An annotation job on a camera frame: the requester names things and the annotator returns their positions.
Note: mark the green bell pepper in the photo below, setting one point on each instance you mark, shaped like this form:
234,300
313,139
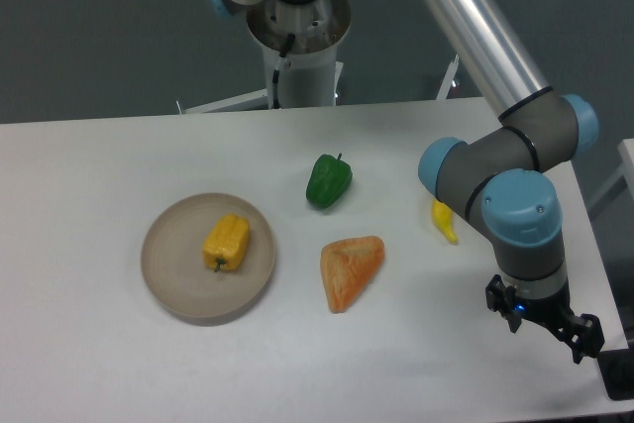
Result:
330,178

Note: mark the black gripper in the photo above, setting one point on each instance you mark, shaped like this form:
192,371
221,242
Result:
582,334

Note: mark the white furniture edge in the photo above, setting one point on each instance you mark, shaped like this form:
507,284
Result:
615,184

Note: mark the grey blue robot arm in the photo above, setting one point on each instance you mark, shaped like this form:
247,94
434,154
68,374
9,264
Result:
498,184

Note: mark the white metal frame bar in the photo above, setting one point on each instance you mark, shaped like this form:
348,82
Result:
449,81

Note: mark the orange triangular bread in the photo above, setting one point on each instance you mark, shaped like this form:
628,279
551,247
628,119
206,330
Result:
347,268

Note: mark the yellow bell pepper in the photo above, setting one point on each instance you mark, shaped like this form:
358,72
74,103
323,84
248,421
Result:
225,246

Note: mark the black device at table edge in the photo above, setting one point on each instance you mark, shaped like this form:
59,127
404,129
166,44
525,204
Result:
616,368

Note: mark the yellow banana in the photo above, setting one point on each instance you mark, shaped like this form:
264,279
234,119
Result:
442,218

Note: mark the beige round plate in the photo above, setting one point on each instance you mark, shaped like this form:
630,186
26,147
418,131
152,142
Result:
186,285

